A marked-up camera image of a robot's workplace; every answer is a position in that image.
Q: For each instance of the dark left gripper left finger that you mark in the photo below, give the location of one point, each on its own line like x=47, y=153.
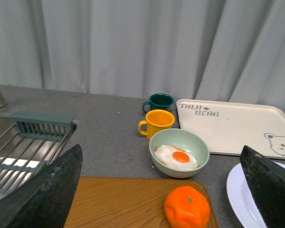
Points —
x=44, y=201

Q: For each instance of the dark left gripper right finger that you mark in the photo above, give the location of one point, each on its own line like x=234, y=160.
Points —
x=266, y=181

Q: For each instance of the white round plate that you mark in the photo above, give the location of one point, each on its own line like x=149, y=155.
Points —
x=243, y=203

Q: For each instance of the orange mandarin fruit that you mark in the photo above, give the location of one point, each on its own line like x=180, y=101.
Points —
x=185, y=207

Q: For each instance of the wooden cutting board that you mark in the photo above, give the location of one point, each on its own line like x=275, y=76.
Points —
x=103, y=202

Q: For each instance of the green sink drying rack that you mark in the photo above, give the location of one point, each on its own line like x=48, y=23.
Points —
x=29, y=141

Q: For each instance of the cream bear tray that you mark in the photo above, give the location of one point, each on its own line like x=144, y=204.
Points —
x=227, y=127

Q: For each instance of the light green bowl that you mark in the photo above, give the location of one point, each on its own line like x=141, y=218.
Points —
x=184, y=140

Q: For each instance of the toy fried egg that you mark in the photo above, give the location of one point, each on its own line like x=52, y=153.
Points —
x=175, y=158

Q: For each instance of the yellow mug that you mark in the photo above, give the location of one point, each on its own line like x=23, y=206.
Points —
x=155, y=121

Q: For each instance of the white curtain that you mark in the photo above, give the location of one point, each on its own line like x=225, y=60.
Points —
x=218, y=50

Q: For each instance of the dark green mug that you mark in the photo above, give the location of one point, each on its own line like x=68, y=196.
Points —
x=158, y=101

